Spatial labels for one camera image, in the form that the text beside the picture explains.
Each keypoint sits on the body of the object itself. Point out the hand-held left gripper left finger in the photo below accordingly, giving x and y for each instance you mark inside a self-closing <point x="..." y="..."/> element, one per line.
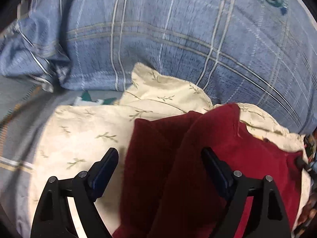
<point x="104" y="176"/>

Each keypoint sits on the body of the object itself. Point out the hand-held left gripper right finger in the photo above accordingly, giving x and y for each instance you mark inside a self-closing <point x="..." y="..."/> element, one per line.
<point x="224" y="182"/>

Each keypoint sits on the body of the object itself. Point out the red knit sweater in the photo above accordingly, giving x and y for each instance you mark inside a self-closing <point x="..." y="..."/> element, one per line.
<point x="173" y="166"/>

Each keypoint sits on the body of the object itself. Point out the cream leaf print pillow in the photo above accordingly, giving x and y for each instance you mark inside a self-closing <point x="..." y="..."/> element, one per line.
<point x="81" y="133"/>

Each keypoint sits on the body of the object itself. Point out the blue plaid quilt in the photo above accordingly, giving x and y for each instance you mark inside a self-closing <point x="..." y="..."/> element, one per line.
<point x="173" y="29"/>

